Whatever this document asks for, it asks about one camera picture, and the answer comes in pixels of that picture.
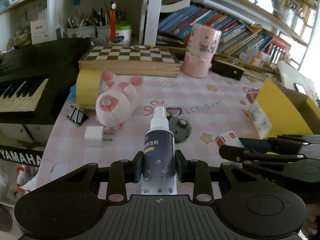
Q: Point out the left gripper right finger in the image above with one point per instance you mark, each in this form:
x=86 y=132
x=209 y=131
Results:
x=196 y=172

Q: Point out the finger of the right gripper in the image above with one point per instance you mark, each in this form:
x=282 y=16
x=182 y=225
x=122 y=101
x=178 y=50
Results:
x=283 y=143
x=239 y=154

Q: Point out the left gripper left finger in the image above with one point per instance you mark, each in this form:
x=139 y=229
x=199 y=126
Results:
x=121 y=173

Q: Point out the small white red box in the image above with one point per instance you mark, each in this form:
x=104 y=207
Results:
x=229 y=138

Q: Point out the white spray bottle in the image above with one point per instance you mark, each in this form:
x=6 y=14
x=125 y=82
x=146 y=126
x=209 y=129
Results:
x=158 y=168

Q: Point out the toy truck car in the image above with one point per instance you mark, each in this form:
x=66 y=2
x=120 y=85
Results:
x=179 y=126

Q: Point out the white charger plug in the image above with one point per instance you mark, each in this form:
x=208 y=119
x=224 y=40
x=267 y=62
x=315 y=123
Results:
x=94 y=136

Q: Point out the pink plush pig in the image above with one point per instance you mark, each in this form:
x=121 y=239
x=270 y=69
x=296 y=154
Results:
x=119 y=97

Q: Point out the yellow tape roll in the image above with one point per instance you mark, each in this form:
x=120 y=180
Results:
x=87 y=87

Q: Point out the person's right hand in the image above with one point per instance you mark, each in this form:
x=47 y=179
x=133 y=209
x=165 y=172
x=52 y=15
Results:
x=310 y=227

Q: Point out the yellow cardboard box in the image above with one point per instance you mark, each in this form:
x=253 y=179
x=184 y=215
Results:
x=278 y=110

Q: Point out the smartphone with lit screen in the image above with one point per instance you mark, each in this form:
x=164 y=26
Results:
x=300 y=88

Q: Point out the black binder clip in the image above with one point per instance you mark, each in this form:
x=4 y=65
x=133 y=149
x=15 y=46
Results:
x=76 y=115

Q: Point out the dark brown wooden box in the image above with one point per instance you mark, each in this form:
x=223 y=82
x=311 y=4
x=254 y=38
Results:
x=227 y=69

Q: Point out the keyboard stand Yamaha banner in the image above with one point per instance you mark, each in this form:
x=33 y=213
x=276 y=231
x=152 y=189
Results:
x=21 y=156

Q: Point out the blue binder clip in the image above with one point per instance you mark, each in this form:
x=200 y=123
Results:
x=72 y=92

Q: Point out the wooden chessboard box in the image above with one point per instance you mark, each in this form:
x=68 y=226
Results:
x=132 y=60

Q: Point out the pink cylindrical container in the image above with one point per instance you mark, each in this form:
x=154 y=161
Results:
x=202 y=46

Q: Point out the black Yamaha keyboard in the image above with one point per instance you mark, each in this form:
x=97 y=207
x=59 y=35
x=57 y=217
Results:
x=40 y=76

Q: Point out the white green lidded jar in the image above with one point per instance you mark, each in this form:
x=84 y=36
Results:
x=123 y=33

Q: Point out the grey pen holder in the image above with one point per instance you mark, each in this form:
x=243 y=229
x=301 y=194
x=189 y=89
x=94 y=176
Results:
x=102 y=32

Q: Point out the row of books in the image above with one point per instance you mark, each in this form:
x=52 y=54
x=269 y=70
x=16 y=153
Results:
x=174 y=30

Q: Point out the white bookshelf unit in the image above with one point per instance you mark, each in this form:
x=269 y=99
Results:
x=142 y=14

